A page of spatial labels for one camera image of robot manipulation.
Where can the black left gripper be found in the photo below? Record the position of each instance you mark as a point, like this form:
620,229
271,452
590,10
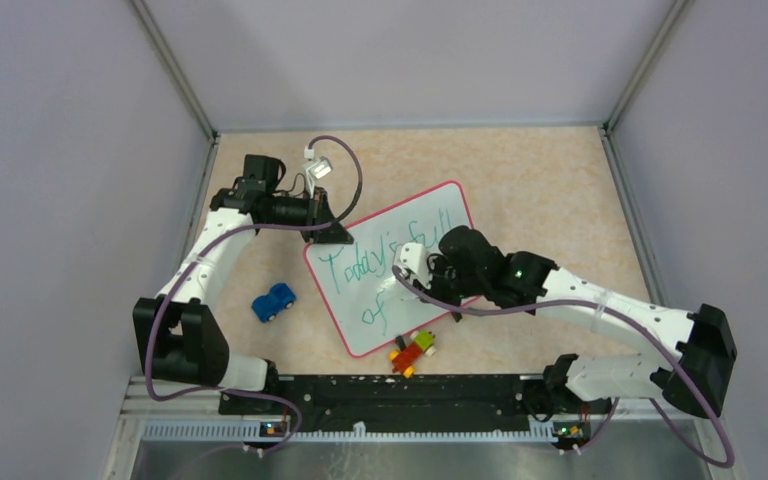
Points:
320,213

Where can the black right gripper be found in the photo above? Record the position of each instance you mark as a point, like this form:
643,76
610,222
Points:
435,264

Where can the pink-framed whiteboard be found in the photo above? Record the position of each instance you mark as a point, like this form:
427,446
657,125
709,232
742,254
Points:
368,307

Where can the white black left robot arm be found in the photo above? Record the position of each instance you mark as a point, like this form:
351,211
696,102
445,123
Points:
177,334

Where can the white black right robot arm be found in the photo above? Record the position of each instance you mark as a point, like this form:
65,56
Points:
685,358

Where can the red yellow toy brick car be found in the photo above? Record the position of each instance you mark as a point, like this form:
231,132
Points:
418,343

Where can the blue toy car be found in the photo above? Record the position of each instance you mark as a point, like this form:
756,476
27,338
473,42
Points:
280,297

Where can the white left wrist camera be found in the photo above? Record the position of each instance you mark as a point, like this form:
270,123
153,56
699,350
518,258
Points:
316,167

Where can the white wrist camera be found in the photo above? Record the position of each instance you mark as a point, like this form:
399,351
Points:
316,167
411,259

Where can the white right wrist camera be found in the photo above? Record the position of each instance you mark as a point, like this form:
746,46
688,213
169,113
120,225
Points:
411,259

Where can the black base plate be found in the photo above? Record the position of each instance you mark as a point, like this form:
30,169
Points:
459,403

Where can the aluminium frame rail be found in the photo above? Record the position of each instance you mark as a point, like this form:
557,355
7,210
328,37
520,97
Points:
179,435

